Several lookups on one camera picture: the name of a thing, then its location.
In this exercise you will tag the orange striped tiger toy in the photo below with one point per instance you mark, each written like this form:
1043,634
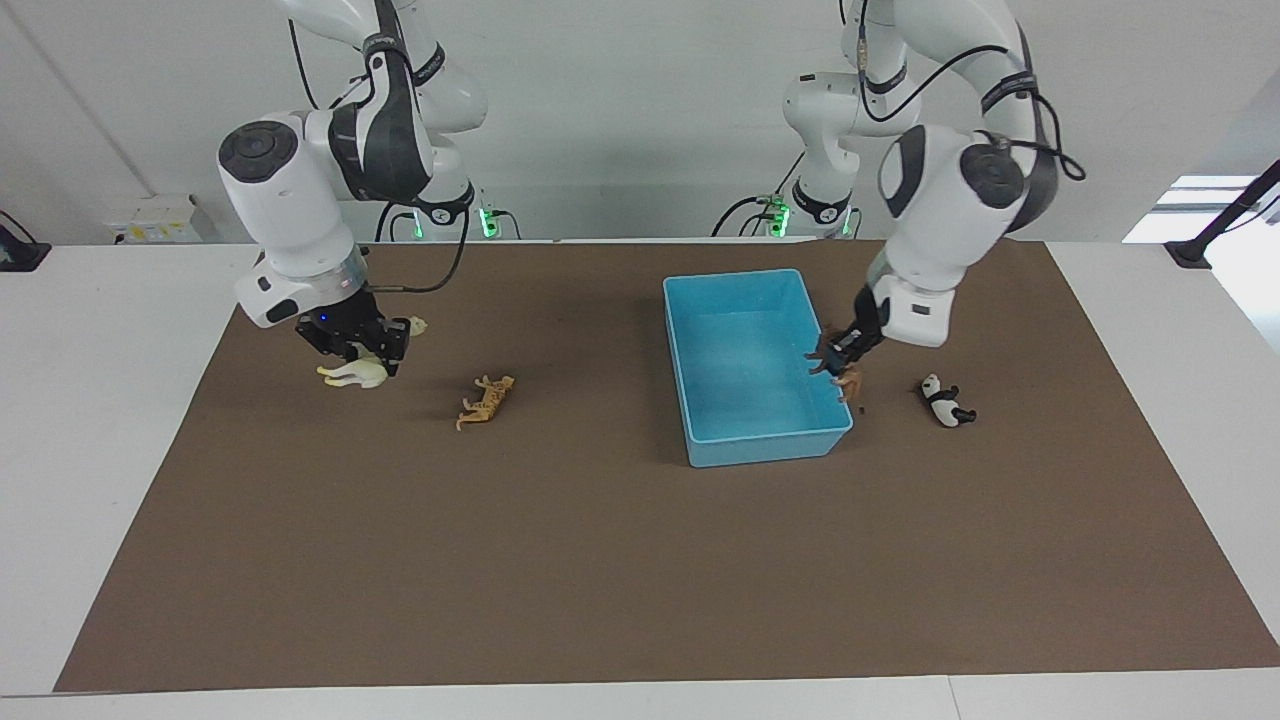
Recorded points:
487,400

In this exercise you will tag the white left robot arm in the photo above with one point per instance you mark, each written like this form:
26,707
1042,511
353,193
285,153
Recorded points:
950,190

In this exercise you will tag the black angled camera stand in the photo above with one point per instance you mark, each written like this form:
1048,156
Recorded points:
1225,215

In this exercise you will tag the black white panda toy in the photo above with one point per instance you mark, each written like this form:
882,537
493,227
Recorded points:
942,402

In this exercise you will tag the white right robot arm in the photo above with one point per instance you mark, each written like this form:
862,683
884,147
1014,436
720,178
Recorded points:
300,190

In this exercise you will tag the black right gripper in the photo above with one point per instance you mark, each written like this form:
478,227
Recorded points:
340,325

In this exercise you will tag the brown lion toy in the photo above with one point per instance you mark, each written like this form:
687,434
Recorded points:
851,386

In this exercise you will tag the black stand foot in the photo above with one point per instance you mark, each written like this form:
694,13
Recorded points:
22,255

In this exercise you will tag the light blue storage box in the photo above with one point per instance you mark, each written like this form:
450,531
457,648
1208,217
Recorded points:
745,370

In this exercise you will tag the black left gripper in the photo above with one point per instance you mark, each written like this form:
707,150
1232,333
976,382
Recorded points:
868,320

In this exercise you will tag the brown table mat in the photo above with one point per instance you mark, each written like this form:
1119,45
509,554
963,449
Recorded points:
620,540

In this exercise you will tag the cream llama toy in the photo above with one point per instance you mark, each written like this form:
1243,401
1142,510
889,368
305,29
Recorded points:
360,373

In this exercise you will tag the white wall socket box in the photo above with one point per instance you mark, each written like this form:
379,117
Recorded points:
155,220

